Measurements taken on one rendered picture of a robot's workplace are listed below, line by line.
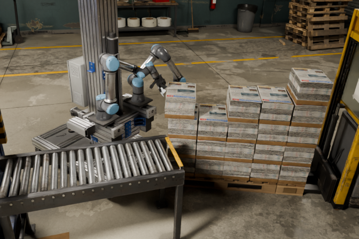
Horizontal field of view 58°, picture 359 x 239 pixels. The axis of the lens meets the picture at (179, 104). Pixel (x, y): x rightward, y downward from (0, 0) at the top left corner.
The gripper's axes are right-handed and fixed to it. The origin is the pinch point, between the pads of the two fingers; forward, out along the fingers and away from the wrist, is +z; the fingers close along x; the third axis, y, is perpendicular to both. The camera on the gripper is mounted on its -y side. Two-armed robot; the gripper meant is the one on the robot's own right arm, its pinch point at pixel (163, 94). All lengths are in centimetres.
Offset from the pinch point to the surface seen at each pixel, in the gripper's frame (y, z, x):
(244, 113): 65, 44, -20
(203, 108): 27.6, 34.4, 5.6
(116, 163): -33, 3, -91
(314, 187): 98, 161, -15
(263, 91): 89, 42, 4
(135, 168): -19, 10, -96
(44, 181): -72, -19, -117
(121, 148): -34, 2, -71
